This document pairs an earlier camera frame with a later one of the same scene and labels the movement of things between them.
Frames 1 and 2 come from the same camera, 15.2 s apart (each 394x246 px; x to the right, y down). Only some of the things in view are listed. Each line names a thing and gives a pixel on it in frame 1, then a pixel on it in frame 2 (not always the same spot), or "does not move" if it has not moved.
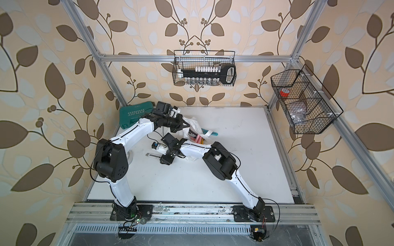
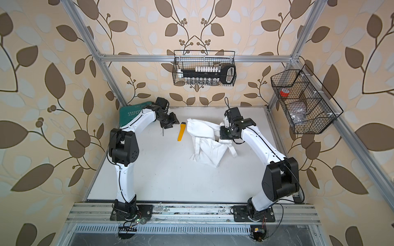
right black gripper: [165, 160] → [223, 135]
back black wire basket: [204, 67] does not move
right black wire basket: [308, 104] does not move
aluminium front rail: [99, 213] does not move
